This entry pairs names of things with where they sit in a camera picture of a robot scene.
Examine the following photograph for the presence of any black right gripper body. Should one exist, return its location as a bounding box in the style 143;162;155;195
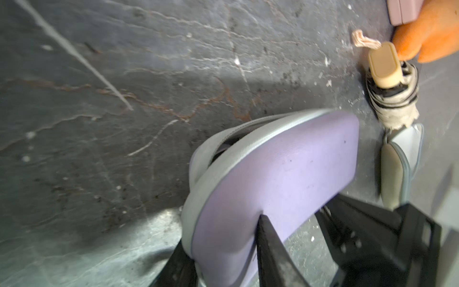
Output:
315;194;442;287

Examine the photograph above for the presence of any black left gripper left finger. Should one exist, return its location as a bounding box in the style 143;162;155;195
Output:
149;240;198;287

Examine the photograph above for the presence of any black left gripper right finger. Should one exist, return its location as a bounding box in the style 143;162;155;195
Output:
255;215;310;287

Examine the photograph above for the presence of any orange watering can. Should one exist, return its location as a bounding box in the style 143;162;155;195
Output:
392;0;459;63

